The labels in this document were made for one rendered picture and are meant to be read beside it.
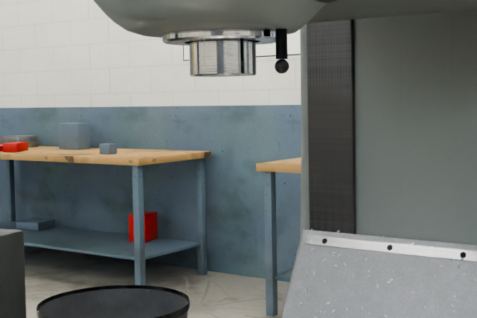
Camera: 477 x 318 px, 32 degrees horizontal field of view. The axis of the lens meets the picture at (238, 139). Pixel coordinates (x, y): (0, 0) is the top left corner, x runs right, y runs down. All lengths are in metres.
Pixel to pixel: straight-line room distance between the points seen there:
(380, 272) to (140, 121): 5.45
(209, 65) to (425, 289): 0.43
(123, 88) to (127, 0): 5.93
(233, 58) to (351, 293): 0.44
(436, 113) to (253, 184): 4.82
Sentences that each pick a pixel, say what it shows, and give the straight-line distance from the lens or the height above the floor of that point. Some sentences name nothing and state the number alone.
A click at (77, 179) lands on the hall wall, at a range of 6.86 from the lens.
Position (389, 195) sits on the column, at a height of 1.15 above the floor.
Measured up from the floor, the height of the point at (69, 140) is 0.95.
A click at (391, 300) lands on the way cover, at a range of 0.92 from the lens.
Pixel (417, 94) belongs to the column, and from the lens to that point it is 0.92.
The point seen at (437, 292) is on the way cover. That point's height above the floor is 1.05.
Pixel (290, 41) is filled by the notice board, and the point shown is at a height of 1.62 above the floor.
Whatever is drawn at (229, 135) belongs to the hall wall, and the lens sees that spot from 5.80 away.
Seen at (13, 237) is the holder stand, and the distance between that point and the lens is 0.87.
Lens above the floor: 1.27
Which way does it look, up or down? 3 degrees down
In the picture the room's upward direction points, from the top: 1 degrees counter-clockwise
